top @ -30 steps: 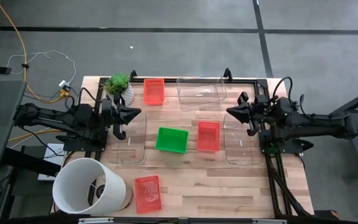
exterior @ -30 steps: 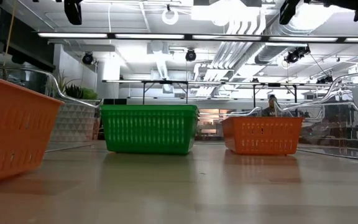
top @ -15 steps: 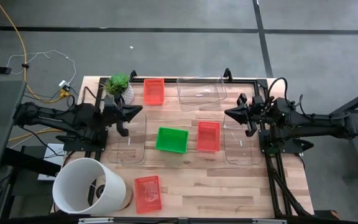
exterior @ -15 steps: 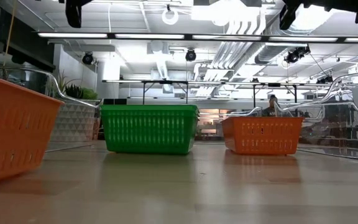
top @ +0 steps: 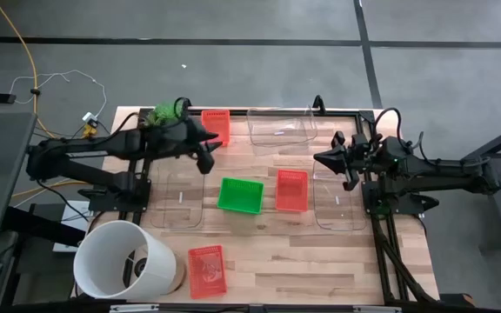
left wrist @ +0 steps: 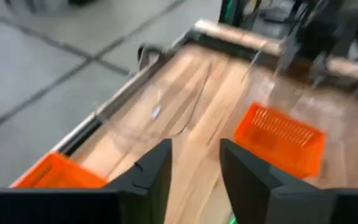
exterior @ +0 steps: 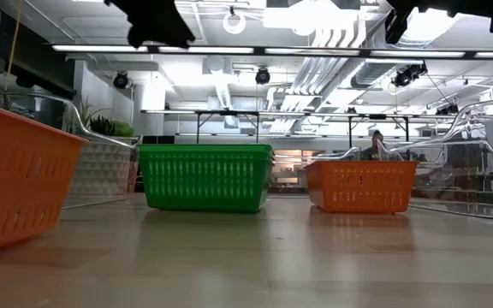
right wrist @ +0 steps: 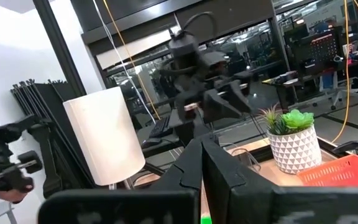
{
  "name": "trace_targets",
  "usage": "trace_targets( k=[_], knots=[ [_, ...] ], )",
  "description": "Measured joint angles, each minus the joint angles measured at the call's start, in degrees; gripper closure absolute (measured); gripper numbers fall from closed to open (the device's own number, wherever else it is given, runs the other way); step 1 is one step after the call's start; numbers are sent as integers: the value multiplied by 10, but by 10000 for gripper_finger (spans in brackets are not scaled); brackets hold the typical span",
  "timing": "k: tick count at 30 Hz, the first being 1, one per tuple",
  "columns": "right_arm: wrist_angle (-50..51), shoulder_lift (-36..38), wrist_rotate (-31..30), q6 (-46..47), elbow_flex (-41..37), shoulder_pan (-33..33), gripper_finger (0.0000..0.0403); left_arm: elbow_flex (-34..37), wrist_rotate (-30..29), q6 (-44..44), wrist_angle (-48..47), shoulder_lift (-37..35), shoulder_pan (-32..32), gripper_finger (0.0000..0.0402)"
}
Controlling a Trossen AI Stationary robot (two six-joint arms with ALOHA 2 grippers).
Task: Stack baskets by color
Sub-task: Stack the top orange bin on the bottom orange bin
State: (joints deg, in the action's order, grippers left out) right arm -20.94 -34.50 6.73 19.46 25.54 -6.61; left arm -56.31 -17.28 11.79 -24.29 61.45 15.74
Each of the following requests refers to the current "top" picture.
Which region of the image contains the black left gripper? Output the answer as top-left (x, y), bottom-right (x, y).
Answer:
top-left (167, 119), bottom-right (224, 175)

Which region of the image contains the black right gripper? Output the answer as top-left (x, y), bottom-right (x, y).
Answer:
top-left (313, 130), bottom-right (373, 192)

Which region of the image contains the red plastic mesh basket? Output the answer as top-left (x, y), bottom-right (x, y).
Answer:
top-left (188, 244), bottom-right (228, 300)
top-left (275, 169), bottom-right (310, 213)
top-left (201, 110), bottom-right (231, 147)

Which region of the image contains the green plastic mesh basket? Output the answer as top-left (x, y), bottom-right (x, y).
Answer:
top-left (217, 176), bottom-right (265, 216)

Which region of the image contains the clear plastic bin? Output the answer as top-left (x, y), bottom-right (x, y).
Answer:
top-left (311, 156), bottom-right (369, 232)
top-left (246, 106), bottom-right (320, 149)
top-left (150, 156), bottom-right (206, 230)

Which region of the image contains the white lamp shade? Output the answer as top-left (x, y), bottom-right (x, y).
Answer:
top-left (73, 219), bottom-right (177, 301)

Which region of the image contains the green succulent in white pot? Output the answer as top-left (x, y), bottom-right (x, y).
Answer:
top-left (139, 100), bottom-right (186, 130)

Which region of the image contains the round wooden lamp base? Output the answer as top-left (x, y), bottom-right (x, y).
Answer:
top-left (163, 259), bottom-right (188, 295)

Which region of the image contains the white flat box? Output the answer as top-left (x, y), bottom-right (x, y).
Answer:
top-left (52, 199), bottom-right (93, 253)

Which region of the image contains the black metal beam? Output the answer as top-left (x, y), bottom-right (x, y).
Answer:
top-left (2, 203), bottom-right (87, 248)

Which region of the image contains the black aluminium rail frame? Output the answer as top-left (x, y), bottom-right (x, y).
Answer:
top-left (117, 106), bottom-right (441, 305)

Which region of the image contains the thin white cable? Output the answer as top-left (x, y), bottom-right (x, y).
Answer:
top-left (9, 69), bottom-right (108, 121)

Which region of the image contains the silver metal bracket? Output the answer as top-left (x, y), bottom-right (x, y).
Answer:
top-left (109, 303), bottom-right (160, 313)
top-left (352, 305), bottom-right (403, 313)

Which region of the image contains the yellow cable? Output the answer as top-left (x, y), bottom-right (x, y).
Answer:
top-left (0, 0), bottom-right (99, 199)

